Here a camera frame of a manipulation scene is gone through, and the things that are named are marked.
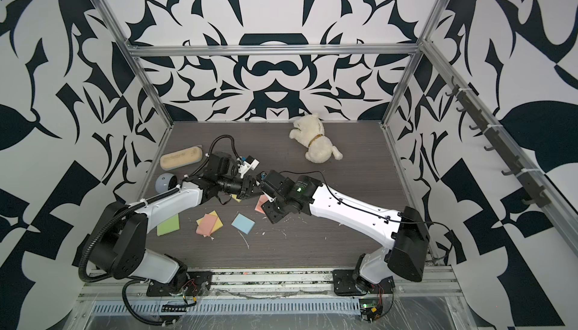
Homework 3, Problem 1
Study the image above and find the pink memo pad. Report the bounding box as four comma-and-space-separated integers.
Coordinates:
254, 195, 269, 214

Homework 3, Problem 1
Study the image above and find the blue memo pad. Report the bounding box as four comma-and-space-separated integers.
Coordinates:
232, 214, 254, 235

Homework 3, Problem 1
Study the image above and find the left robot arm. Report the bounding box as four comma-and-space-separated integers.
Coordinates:
78, 152, 259, 286

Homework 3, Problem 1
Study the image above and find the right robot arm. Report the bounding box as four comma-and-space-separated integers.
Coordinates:
257, 171, 430, 286

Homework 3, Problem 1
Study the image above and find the green memo pad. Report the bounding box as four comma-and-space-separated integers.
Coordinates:
157, 215, 180, 236

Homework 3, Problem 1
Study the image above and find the grey round speaker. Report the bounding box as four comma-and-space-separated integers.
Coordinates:
154, 173, 179, 194

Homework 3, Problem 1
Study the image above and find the white plush dog toy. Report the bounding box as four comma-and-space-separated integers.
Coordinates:
289, 113, 343, 164

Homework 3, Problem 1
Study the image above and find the small circuit board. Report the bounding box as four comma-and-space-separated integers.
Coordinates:
359, 298, 383, 322

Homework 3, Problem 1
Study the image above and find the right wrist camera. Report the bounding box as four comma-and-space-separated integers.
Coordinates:
257, 171, 276, 202

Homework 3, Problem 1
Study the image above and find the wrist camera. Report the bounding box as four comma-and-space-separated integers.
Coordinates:
239, 156, 260, 178
257, 171, 276, 202

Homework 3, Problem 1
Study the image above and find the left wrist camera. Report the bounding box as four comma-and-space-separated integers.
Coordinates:
239, 156, 260, 178

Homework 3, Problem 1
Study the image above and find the black corrugated cable hose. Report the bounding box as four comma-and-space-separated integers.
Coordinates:
77, 134, 240, 326

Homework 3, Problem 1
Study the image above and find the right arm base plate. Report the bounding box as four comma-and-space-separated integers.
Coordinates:
331, 269, 395, 296

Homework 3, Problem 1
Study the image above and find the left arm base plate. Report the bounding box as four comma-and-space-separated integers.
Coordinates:
146, 271, 214, 297

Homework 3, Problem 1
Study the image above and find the black wall hook rack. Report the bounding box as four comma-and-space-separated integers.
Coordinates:
446, 77, 552, 208

